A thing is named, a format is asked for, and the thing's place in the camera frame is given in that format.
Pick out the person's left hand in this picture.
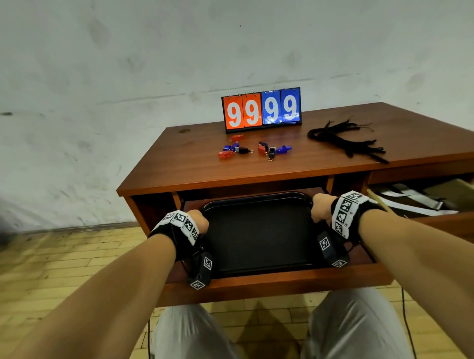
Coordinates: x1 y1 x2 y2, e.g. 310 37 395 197
187 210 210 235

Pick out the black white marker wristband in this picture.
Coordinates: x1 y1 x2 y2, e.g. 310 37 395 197
148 210 200 260
330 190 386 240

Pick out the person's right leg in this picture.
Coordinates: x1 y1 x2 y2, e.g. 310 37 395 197
302 287 415 359

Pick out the olive cloth bag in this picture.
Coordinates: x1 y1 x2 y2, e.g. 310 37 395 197
424 179 474 212

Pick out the brown wooden desk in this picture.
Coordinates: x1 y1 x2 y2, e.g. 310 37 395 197
117 102 474 256

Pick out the person's left leg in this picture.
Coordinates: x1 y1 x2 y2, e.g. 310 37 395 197
152 303 241 359

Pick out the small wooden drawer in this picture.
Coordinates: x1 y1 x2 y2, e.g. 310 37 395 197
366 174 474 245

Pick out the white strap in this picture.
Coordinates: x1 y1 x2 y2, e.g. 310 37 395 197
376 183 460 217

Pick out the person's left forearm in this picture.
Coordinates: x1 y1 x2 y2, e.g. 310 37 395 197
7 233 177 359

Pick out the person's leg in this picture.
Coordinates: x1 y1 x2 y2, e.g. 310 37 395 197
302 287 415 359
152 303 241 359

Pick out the orange blue flip scoreboard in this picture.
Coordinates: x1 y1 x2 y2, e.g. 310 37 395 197
221 87 303 134

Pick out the black floor cable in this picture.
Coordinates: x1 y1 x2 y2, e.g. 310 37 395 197
401 287 420 359

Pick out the person's right forearm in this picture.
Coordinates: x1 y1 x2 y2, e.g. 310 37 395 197
357 209 474 359

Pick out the group of coloured plastic clips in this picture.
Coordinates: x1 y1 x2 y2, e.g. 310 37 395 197
217 134 293 162

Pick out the bundle of black lanyards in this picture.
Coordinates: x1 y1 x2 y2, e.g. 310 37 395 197
307 119 390 165

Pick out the person's right hand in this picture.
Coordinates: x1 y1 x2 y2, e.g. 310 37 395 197
311 193 337 224

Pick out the black plastic tray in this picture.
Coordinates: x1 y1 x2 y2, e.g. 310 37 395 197
201 191 334 279

